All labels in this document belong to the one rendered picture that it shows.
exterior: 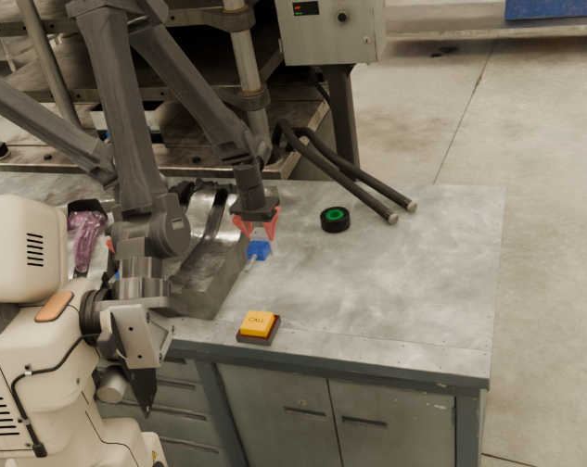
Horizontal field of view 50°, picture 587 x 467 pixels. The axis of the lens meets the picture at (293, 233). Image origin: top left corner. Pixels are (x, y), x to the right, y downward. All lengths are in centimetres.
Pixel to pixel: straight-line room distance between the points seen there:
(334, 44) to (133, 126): 109
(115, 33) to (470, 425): 108
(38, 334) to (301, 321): 68
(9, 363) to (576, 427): 178
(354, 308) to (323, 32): 90
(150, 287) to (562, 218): 244
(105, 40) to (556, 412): 182
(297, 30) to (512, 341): 137
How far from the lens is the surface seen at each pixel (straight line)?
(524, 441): 221
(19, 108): 136
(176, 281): 152
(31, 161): 261
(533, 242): 297
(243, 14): 189
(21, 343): 92
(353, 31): 195
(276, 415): 167
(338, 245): 163
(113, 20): 103
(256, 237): 145
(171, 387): 176
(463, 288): 148
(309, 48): 201
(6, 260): 92
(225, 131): 127
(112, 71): 101
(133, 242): 98
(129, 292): 94
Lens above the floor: 177
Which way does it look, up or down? 35 degrees down
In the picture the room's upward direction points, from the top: 11 degrees counter-clockwise
